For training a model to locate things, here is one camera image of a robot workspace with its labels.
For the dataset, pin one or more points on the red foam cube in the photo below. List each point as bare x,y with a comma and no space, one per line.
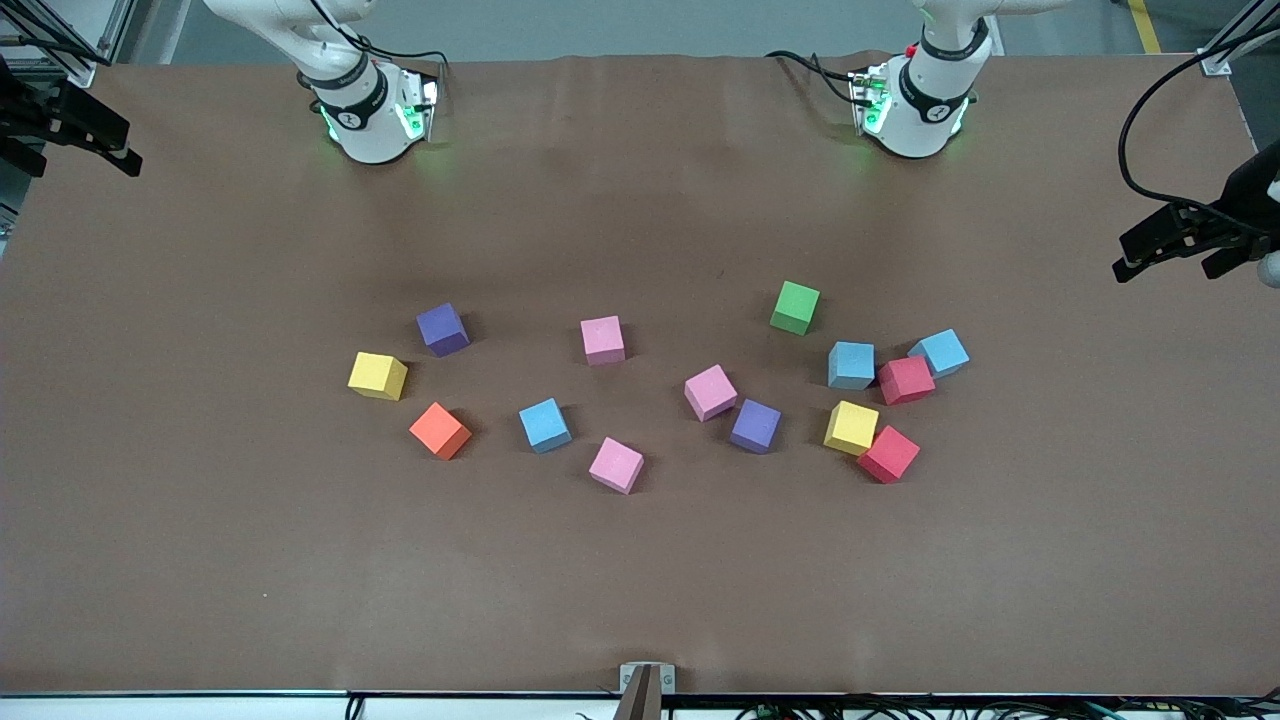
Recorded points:
906,380
888,455

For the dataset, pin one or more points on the pink foam cube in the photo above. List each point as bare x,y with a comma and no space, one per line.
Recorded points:
710,390
616,463
603,338

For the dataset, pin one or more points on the aluminium frame profile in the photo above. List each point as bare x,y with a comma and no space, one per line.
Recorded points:
1240,35
60,45

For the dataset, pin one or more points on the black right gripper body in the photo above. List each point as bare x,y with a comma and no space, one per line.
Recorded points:
22,108

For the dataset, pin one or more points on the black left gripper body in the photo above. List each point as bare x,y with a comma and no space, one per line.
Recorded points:
1252,190

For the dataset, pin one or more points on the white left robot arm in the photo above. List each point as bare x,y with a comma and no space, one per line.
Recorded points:
915,110

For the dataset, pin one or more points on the brown table cover sheet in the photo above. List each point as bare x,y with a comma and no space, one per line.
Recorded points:
640,580

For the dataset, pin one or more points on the blue foam cube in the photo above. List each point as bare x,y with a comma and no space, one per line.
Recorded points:
851,363
942,350
545,424

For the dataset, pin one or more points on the green foam cube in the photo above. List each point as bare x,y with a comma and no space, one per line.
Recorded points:
795,305

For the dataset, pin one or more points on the purple foam cube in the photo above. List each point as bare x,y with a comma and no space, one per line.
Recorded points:
442,328
755,425

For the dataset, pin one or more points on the orange foam cube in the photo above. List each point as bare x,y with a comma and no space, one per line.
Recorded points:
440,430

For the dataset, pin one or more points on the yellow floor tape stripe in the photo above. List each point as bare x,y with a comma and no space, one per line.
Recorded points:
1145,25

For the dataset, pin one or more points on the yellow foam cube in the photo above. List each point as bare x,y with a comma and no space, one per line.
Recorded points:
377,374
850,426

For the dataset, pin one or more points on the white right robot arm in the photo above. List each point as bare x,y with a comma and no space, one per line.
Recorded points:
365,110

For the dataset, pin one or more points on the grey metal bracket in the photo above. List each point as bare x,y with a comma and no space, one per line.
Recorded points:
647,685

